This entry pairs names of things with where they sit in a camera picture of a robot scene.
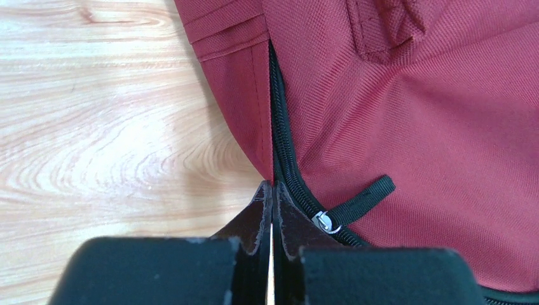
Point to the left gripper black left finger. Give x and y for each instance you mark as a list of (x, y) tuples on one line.
[(229, 267)]

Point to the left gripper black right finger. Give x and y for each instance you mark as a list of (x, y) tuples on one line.
[(312, 268)]

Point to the red student backpack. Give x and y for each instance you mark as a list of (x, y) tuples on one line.
[(390, 123)]

